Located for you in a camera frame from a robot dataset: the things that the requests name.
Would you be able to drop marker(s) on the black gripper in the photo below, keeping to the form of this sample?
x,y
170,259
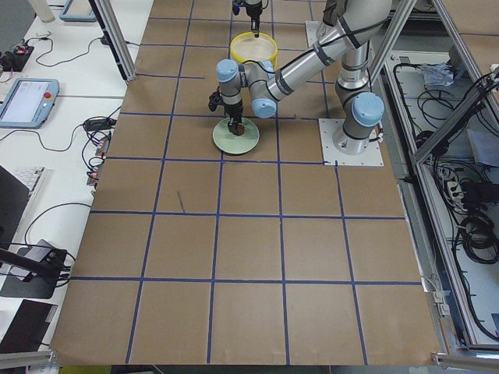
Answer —
x,y
253,9
234,110

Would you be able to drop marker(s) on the yellow bamboo steamer layer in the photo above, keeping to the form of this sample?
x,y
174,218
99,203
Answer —
x,y
247,46

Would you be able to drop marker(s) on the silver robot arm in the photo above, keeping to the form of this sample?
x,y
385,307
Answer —
x,y
254,9
347,27

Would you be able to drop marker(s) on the light green round plate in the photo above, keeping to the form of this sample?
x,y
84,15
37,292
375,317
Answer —
x,y
233,144

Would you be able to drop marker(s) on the black power adapter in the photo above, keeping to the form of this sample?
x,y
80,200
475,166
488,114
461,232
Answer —
x,y
99,124

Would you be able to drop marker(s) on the blue teach pendant tablet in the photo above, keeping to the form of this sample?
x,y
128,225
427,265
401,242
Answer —
x,y
29,103

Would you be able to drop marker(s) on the white keyboard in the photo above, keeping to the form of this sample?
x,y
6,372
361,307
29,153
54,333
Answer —
x,y
31,177

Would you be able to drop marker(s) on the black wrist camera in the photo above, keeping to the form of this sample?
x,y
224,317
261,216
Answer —
x,y
214,101

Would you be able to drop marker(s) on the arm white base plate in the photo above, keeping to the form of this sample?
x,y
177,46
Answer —
x,y
314,31
340,150

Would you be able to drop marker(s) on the aluminium frame post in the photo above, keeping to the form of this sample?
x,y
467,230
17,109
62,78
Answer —
x,y
108,22

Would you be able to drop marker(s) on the black camera on stand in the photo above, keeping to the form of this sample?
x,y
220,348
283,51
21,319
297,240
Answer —
x,y
52,260

